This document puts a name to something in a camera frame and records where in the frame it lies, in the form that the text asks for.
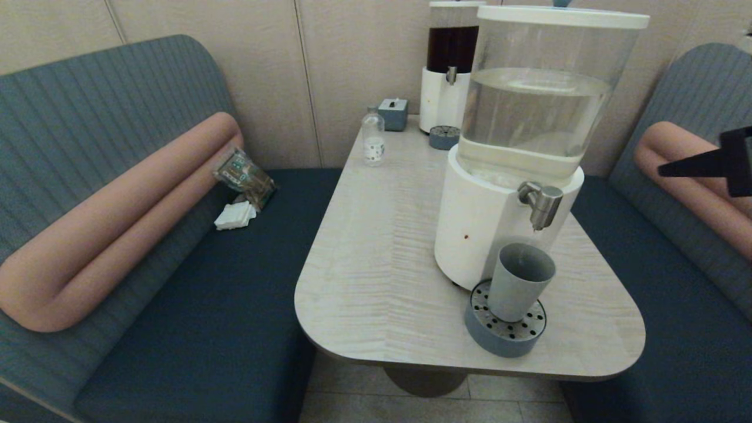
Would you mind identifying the small blue tissue box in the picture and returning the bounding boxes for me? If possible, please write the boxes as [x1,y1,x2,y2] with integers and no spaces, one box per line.
[378,98,409,132]

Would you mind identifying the small round drip tray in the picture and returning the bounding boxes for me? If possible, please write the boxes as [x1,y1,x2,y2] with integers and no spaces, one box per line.
[428,125,461,150]

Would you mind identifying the small clear plastic bottle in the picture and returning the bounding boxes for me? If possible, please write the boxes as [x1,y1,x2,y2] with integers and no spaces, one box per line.
[361,106,385,167]

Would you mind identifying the blue-grey booth sofa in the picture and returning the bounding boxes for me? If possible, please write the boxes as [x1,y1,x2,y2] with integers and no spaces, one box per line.
[558,42,752,423]
[0,34,343,423]

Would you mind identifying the large round perforated drip tray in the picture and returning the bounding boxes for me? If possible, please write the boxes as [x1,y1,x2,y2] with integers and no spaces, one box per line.
[464,278,547,358]

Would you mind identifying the round table pedestal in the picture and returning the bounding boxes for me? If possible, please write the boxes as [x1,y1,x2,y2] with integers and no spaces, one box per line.
[383,365,469,398]

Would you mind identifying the clear snack packet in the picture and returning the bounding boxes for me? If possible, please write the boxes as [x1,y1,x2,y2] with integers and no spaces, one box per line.
[213,148,278,212]

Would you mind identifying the grey plastic cup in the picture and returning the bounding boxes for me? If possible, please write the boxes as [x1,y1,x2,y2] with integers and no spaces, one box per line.
[488,243,556,323]

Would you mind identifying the white folded napkins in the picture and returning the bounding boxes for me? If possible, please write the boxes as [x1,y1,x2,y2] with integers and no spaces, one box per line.
[214,203,257,231]

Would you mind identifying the dark beverage dispenser white base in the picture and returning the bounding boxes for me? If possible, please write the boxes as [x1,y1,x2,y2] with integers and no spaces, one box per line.
[418,0,482,135]

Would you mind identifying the clear water dispenser white base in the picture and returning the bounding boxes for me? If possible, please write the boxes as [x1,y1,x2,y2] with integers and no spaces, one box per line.
[434,0,650,291]

